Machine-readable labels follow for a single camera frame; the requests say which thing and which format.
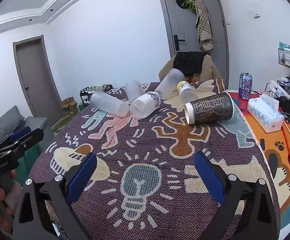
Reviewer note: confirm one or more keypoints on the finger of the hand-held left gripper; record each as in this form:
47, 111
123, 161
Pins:
30, 140
21, 133

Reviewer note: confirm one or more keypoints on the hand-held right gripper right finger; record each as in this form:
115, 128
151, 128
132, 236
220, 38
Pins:
209, 177

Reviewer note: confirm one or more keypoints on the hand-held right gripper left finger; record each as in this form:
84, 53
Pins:
82, 176

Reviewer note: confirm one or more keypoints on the dark patterned paper cup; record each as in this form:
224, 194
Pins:
209, 108

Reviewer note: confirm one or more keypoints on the clear cup with white label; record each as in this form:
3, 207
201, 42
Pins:
145, 105

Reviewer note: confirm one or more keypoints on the small frosted plastic cup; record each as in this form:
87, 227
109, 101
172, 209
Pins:
133, 91

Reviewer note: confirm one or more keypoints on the tall frosted plastic cup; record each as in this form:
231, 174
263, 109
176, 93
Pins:
170, 82

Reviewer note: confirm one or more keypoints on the grey sofa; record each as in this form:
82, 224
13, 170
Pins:
7, 122

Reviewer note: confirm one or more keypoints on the printed blanket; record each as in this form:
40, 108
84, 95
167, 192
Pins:
160, 160

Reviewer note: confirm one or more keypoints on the cardboard box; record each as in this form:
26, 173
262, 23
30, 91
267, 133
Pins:
70, 105

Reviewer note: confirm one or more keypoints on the plain grey door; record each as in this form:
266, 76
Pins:
37, 80

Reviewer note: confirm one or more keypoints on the black shoe rack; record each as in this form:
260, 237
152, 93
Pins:
83, 102

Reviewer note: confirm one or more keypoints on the orange paw print mat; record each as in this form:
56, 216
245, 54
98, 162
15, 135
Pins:
259, 130

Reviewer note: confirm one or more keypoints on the orange stick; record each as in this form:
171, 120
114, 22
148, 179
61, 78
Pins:
288, 152

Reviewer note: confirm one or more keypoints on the white tissue pack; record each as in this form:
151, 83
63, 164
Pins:
264, 112

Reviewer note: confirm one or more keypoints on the spotted cloth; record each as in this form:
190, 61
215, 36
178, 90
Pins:
97, 88

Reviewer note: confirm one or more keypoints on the clear bottle with yellow lid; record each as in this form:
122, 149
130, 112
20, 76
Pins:
187, 91

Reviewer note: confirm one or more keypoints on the blue drink can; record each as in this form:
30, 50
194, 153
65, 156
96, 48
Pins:
245, 86

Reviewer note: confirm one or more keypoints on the white power strip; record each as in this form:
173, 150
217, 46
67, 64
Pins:
276, 88

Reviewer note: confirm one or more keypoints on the black cloth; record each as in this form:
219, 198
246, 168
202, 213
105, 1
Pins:
188, 62

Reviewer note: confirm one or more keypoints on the plaid scarf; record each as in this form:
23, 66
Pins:
203, 22

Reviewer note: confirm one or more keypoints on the grey door with lock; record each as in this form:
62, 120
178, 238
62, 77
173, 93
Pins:
184, 22

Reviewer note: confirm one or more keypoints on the black hat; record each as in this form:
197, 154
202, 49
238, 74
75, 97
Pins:
181, 0

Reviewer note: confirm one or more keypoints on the white wall switch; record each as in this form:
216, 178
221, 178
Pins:
256, 12

